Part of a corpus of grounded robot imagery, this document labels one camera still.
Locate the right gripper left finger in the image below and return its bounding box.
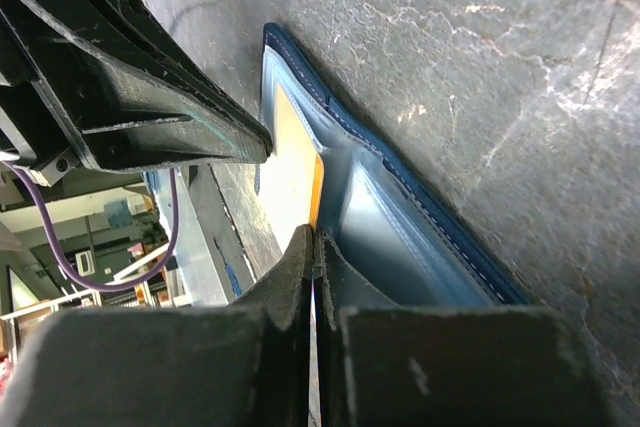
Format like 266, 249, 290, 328
1, 225, 313, 426

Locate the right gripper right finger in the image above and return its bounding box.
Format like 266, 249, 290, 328
314, 230, 614, 426

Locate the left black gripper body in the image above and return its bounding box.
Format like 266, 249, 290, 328
1, 8, 80, 187

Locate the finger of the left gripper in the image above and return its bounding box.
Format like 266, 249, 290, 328
1, 0, 272, 173

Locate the blue card holder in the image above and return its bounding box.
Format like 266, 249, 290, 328
261, 23, 527, 307

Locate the gold credit card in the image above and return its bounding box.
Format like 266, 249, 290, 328
258, 83, 324, 250

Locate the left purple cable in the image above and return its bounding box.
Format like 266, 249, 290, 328
0, 159, 180, 294

